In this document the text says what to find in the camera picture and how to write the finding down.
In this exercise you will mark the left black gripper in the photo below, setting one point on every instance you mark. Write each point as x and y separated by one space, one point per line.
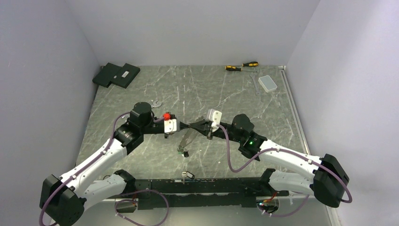
181 125

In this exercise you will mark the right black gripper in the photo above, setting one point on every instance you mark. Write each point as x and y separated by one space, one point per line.
204 128

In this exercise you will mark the black tag key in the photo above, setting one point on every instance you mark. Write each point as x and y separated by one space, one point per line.
187 175

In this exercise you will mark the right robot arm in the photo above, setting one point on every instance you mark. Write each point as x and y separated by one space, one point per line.
321 177

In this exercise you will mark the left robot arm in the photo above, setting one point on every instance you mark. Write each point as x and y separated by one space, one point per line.
65 198

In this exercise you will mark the silver wrench near left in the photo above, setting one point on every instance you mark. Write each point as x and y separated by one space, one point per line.
156 103

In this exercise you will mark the silver wrench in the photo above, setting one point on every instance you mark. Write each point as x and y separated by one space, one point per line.
257 91
156 103

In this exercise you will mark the orange black screwdriver lower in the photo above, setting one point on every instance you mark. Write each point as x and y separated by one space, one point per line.
237 69

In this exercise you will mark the orange black screwdriver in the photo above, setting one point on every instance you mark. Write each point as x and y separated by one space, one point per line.
249 64
237 69

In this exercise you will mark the silver wrench near right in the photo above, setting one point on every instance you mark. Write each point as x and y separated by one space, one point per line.
257 91

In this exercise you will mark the black flat case right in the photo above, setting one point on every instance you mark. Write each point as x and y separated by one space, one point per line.
125 75

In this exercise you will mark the black flat case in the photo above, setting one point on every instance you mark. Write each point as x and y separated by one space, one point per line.
125 75
105 76

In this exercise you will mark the clear plastic box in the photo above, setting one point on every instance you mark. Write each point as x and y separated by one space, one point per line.
267 83

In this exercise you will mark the orange black screwdriver upper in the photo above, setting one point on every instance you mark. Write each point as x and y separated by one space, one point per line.
249 64

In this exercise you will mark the black flat case left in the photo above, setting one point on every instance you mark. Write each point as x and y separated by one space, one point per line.
105 76

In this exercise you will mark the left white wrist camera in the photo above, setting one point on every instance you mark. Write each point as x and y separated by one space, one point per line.
170 123

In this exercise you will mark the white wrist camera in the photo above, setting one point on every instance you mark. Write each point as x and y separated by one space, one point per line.
170 123
214 117

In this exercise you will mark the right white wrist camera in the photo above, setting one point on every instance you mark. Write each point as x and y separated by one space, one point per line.
214 117

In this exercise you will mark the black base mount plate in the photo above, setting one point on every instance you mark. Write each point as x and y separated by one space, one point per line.
201 192

